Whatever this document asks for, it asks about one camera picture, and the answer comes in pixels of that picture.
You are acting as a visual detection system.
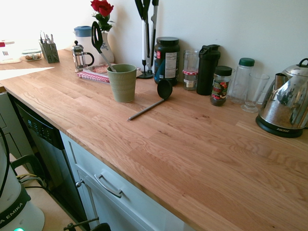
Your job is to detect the steel kitchen tongs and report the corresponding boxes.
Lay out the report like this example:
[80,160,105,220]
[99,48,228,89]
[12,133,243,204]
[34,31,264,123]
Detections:
[143,0,159,72]

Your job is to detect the black candle holder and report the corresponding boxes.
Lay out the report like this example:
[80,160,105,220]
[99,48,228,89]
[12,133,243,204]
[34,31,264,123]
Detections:
[138,59,154,79]

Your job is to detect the green ribbed utensil holder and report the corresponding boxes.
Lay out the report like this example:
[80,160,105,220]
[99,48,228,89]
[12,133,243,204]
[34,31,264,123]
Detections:
[106,63,137,103]

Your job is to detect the tall white candle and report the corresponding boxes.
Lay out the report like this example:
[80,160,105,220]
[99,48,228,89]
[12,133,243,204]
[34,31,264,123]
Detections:
[141,19,148,62]

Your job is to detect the red roses with leaves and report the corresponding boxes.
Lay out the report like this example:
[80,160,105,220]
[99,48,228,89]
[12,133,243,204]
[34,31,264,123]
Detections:
[90,0,116,34]

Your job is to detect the black slotted spatula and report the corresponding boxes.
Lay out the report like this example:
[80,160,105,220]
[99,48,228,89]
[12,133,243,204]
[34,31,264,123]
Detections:
[90,21,118,73]

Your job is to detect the white vase blue flowers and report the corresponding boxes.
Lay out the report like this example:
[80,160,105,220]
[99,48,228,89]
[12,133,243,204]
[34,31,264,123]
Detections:
[92,31,115,64]

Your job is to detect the black Vega protein tub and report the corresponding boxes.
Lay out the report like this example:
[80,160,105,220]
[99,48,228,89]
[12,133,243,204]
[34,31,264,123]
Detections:
[153,36,181,87]

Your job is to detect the white pitcher blue lid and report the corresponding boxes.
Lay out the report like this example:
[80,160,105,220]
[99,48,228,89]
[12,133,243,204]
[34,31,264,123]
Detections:
[73,25,93,52]

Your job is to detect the empty clear glass jar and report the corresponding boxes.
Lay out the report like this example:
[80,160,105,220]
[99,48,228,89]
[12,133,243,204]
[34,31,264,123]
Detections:
[183,50,200,73]

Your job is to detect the Food Processor cookbook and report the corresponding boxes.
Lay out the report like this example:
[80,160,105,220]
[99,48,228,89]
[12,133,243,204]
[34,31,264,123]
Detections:
[83,64,114,77]

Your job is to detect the glass French press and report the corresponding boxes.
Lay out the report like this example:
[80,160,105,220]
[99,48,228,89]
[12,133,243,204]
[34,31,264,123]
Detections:
[71,40,95,73]

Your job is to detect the red checkered book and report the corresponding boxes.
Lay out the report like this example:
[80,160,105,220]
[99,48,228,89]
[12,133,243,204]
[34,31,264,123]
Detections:
[77,68,141,85]

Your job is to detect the black shaker bottle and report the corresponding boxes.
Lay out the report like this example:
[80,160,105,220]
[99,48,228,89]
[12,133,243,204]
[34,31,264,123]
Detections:
[196,44,221,96]

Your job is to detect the small jar red checkered lid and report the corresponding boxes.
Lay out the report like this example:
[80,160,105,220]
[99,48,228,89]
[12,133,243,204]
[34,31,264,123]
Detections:
[182,69,198,91]

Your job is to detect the metal cutlery bundle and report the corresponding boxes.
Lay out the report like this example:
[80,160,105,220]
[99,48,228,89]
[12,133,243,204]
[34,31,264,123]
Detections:
[39,30,54,45]

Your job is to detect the spice jar black lid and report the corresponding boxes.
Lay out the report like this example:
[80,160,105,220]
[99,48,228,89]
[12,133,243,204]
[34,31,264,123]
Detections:
[210,65,233,107]

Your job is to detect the clear bottle green cap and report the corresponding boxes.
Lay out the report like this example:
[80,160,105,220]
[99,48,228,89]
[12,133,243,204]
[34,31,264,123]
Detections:
[231,57,256,104]

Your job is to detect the glass food container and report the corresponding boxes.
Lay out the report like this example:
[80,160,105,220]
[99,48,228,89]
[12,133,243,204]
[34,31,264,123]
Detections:
[22,49,42,61]

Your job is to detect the footed clear glass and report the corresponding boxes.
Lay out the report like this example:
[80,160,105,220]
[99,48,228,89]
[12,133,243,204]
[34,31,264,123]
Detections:
[241,72,270,114]

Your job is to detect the white box red label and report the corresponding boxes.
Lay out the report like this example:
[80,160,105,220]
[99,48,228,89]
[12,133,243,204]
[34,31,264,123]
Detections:
[0,39,22,64]

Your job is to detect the stainless steel electric kettle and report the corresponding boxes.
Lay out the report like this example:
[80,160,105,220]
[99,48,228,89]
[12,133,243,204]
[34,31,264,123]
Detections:
[255,57,308,139]

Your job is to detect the stainless dishwasher black panel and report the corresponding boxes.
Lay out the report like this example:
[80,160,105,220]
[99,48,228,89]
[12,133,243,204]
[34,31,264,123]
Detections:
[13,100,82,227]

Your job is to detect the white kitchen cabinet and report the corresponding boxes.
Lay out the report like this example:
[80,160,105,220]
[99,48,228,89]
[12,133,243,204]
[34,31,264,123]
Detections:
[60,131,193,231]

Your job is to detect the black ladle steel handle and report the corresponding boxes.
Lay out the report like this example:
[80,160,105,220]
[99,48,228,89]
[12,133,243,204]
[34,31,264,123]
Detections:
[127,79,173,121]

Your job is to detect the metal drawer handle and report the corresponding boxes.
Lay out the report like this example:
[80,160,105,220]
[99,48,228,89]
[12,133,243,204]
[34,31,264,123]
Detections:
[93,173,123,199]

